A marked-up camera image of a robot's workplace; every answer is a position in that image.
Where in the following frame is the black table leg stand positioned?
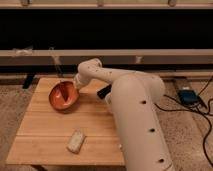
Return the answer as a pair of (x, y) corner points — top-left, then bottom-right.
(22, 73), (36, 89)

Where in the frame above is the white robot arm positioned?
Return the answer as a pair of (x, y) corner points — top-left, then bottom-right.
(73, 58), (175, 171)

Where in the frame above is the blue power adapter box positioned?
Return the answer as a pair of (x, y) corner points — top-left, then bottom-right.
(178, 89), (199, 105)

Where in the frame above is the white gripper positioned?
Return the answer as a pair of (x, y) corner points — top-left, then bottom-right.
(67, 73), (90, 103)

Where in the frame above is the orange ceramic bowl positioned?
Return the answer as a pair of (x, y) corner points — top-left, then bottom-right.
(49, 81), (79, 111)

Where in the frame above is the black cable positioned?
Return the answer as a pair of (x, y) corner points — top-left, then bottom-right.
(154, 78), (213, 168)

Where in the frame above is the wooden table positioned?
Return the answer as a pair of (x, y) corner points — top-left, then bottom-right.
(6, 78), (124, 166)

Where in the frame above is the long metal rail beam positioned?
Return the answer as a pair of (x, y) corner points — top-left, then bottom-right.
(0, 49), (213, 66)

